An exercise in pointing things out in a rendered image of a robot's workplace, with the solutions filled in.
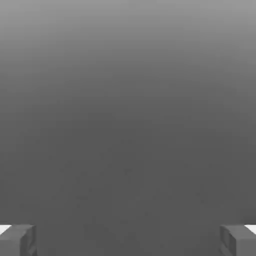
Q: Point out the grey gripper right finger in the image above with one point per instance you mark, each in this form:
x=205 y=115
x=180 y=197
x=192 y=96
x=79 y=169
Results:
x=241 y=241

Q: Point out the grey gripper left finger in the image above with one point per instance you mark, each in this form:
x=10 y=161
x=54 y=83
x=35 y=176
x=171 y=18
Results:
x=14 y=241

